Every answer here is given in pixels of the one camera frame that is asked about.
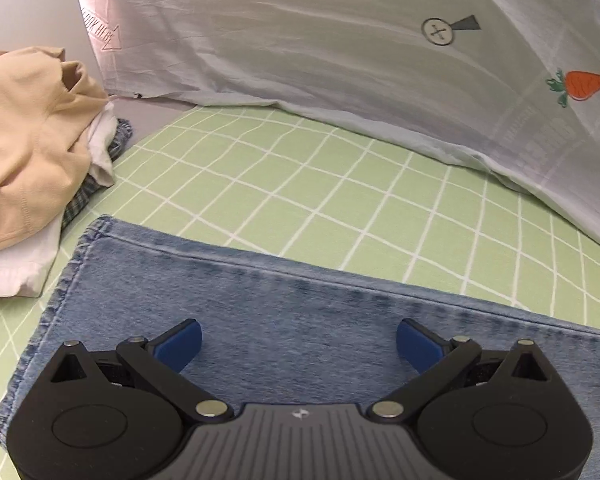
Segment beige garment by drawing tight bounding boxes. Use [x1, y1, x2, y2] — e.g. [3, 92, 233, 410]
[0, 47, 109, 259]

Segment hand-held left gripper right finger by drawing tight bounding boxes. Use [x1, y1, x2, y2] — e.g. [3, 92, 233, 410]
[367, 318, 557, 419]

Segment blue plaid cloth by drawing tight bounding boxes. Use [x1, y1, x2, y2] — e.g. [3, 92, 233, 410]
[61, 118, 134, 232]

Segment blue denim jeans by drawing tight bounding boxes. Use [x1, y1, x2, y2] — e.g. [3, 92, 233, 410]
[0, 215, 600, 480]

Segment green checked bed sheet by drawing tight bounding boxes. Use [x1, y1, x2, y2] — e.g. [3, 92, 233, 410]
[0, 105, 600, 480]

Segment white carrot print bedding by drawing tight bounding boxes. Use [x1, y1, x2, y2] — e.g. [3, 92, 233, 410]
[70, 0, 600, 257]

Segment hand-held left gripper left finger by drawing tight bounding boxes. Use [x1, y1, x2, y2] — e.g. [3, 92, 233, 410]
[44, 318, 233, 419]

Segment white garment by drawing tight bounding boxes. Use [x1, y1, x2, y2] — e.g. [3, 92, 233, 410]
[0, 102, 119, 299]

